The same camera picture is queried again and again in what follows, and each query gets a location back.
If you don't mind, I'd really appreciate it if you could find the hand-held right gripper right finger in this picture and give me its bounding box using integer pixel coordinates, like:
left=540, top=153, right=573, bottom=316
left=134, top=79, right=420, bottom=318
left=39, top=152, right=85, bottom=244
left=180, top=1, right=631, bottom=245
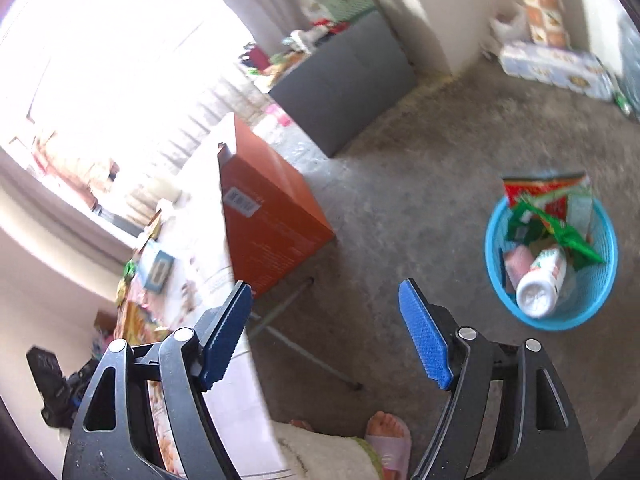
left=397, top=277, right=593, bottom=480

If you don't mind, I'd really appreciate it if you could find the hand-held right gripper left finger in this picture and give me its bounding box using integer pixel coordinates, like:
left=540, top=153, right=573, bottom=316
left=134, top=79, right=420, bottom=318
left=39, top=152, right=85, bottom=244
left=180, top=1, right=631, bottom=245
left=61, top=280, right=253, bottom=480

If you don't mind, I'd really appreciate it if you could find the pink packet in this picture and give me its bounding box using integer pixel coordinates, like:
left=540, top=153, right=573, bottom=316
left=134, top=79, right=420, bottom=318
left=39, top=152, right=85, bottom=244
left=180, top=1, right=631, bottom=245
left=502, top=244, right=534, bottom=289

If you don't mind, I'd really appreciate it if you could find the white bottle with red label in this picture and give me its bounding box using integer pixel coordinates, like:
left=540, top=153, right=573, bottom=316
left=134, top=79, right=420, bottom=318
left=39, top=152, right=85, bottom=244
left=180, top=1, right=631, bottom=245
left=514, top=245, right=569, bottom=319

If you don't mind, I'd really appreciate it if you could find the blue plastic waste basket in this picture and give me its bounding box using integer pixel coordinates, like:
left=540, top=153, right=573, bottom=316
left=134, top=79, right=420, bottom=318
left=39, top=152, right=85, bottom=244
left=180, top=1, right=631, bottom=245
left=483, top=192, right=619, bottom=332

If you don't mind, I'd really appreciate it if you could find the green snack wrapper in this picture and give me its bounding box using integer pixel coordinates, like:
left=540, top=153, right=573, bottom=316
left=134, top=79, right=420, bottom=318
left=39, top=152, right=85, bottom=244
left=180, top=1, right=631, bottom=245
left=504, top=197, right=606, bottom=272

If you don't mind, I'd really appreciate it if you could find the red snack wrapper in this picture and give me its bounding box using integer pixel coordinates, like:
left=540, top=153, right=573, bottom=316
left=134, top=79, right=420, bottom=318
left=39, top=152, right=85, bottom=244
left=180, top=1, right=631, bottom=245
left=502, top=172, right=594, bottom=217

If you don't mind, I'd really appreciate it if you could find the metal table leg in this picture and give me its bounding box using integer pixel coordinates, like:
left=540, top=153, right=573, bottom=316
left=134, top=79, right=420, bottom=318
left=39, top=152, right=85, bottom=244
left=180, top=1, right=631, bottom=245
left=249, top=277, right=364, bottom=392

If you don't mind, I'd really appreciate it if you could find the patterned tablecloth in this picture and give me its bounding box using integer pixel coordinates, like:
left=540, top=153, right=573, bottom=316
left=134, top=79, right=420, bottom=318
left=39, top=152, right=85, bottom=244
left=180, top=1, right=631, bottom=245
left=112, top=120, right=293, bottom=480

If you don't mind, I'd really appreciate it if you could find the orange snack packet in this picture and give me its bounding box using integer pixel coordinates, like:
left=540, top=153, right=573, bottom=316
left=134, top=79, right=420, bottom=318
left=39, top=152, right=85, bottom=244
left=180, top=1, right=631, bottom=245
left=114, top=304, right=171, bottom=347

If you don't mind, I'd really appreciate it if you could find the person's foot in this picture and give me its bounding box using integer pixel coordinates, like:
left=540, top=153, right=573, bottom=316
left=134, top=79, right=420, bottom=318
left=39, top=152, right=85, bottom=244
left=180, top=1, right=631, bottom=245
left=369, top=411, right=407, bottom=442

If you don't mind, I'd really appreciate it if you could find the blue and white tissue box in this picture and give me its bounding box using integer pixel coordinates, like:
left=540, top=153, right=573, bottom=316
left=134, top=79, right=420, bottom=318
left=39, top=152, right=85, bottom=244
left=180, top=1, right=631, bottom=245
left=137, top=239, right=176, bottom=291

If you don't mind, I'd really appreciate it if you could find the pink slipper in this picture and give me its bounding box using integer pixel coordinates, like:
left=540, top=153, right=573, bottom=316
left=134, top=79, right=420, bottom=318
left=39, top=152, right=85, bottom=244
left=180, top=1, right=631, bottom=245
left=364, top=410, right=414, bottom=480

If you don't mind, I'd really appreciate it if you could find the orange cardboard box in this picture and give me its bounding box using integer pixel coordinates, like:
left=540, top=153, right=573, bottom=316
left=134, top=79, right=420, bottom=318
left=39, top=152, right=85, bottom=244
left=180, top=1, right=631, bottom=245
left=218, top=112, right=336, bottom=301

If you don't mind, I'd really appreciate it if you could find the person's fluffy white clothing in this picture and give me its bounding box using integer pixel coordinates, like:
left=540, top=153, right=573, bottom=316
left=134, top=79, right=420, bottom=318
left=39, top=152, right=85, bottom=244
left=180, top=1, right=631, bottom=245
left=273, top=421, right=382, bottom=480

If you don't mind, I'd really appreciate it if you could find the grey cabinet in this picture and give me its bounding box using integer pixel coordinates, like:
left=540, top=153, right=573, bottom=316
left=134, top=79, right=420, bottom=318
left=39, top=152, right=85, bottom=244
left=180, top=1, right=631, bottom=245
left=268, top=9, right=416, bottom=159

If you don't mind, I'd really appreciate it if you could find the pack of toilet paper rolls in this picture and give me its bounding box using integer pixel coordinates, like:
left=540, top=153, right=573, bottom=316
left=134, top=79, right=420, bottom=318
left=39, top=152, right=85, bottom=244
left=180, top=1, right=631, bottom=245
left=499, top=42, right=616, bottom=103

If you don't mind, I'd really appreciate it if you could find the white plastic bag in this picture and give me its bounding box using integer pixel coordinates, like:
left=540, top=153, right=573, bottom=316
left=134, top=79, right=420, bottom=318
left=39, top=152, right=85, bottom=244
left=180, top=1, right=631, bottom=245
left=489, top=4, right=529, bottom=44

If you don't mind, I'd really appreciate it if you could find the green plastic storage basket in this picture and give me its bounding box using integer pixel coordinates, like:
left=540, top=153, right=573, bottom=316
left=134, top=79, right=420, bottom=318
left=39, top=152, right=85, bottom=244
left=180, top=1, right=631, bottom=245
left=319, top=0, right=379, bottom=24

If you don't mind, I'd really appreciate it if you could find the rolled patterned floor mat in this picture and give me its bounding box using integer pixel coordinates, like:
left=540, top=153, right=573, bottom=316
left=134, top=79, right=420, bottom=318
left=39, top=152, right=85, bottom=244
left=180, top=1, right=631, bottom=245
left=508, top=0, right=574, bottom=49

